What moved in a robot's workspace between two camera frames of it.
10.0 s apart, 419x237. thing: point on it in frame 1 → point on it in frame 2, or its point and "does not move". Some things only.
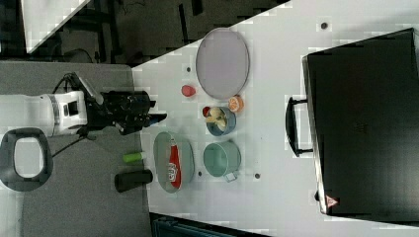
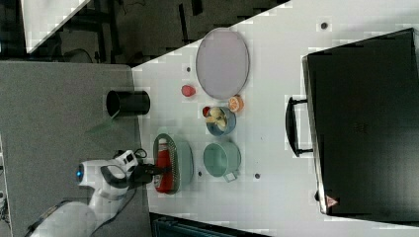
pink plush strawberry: (188, 91) does not move
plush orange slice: (236, 104) does not move
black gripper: (125, 111) → (143, 174)
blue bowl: (230, 125) does not move
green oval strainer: (161, 160) does not move
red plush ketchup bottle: (174, 166) → (164, 182)
